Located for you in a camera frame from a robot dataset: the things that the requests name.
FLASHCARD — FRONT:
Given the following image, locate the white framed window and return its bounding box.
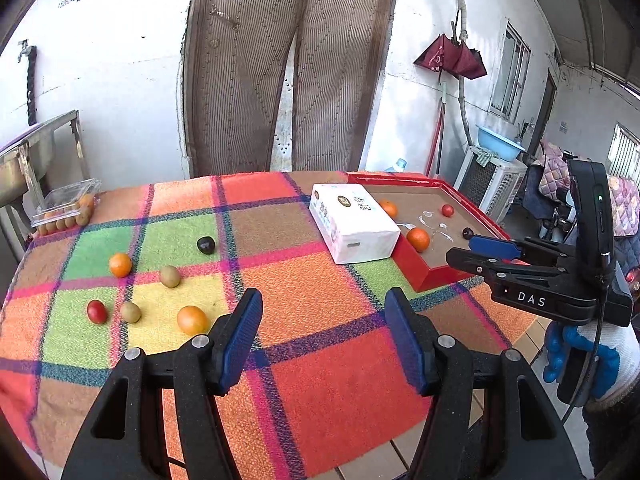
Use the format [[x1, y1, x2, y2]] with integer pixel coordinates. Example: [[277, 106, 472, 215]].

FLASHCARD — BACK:
[[489, 19, 532, 123], [605, 122, 640, 181]]

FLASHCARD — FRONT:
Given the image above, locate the blue plastic basin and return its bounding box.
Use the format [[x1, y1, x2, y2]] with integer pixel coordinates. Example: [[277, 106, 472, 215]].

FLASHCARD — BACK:
[[476, 125, 526, 162]]

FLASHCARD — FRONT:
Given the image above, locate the brown quilted door curtain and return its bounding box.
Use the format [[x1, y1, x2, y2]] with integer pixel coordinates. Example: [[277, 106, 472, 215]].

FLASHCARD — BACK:
[[182, 0, 403, 177]]

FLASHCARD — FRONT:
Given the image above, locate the colourful plaid blanket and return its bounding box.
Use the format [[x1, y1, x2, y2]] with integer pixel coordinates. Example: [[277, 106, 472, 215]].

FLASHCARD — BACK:
[[0, 170, 538, 480]]

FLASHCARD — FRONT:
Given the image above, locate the white air conditioner unit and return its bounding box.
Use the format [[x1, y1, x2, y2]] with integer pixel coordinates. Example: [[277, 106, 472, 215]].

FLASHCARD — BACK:
[[452, 146, 528, 226]]

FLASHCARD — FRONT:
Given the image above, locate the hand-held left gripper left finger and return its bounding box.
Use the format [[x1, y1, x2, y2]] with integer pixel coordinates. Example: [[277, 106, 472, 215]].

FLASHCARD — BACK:
[[60, 287, 264, 480]]

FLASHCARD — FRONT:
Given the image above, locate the red mop handle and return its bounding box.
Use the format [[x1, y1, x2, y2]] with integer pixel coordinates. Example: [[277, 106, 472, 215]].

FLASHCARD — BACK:
[[425, 82, 448, 177]]

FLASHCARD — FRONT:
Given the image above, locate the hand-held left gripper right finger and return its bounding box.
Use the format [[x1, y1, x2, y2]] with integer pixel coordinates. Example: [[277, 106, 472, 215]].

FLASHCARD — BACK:
[[384, 287, 586, 480]]

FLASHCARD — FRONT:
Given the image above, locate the large orange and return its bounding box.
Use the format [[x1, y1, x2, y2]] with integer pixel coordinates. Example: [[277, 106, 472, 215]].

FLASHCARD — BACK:
[[406, 227, 431, 253]]

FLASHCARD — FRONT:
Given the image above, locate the person's right forearm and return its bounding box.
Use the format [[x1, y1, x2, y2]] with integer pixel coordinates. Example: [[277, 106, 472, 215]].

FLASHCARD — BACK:
[[582, 390, 640, 480]]

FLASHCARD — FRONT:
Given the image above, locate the person's right hand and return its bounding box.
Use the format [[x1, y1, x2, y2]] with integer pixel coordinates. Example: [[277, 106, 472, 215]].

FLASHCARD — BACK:
[[542, 320, 640, 408]]

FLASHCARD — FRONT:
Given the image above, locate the black hose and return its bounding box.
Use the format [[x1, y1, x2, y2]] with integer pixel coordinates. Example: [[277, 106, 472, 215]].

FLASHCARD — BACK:
[[26, 46, 38, 126]]

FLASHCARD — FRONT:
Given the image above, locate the red folded umbrella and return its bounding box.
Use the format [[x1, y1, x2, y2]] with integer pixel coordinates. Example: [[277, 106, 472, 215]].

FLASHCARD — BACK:
[[413, 32, 488, 81]]

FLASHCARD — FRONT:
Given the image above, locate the parked scooter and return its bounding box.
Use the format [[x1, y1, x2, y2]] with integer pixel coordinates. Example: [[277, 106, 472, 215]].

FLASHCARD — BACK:
[[522, 160, 576, 241]]

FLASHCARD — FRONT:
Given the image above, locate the brown door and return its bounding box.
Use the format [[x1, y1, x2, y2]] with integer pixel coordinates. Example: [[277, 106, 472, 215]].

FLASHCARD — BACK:
[[537, 67, 558, 151]]

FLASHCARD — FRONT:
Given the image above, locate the clear plastic clamshell container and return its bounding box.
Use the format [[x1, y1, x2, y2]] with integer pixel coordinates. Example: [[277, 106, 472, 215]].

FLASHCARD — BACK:
[[31, 178, 102, 237]]

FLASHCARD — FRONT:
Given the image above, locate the pale tree branch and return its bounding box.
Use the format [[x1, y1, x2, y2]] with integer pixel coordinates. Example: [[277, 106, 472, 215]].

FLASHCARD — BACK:
[[439, 0, 481, 148]]

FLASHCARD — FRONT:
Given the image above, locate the white tissue pack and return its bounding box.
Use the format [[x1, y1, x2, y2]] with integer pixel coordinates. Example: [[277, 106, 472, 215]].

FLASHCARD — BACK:
[[308, 182, 402, 265]]

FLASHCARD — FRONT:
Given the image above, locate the small yellowish orange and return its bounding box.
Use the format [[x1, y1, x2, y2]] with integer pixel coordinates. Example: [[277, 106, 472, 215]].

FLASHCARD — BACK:
[[176, 305, 209, 336]]

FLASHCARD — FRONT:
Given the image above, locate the red cardboard box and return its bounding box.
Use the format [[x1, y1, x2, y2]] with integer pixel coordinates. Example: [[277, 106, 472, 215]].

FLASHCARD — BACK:
[[346, 171, 531, 292]]

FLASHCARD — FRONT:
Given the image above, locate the pink quilted cover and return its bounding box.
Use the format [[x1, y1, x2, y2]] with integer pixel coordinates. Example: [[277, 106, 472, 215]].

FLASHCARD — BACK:
[[605, 172, 640, 238], [537, 140, 573, 176]]

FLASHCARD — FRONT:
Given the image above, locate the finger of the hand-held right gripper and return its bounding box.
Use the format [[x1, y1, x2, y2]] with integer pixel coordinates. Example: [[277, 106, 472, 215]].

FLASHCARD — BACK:
[[468, 234, 578, 262], [445, 247, 571, 288]]

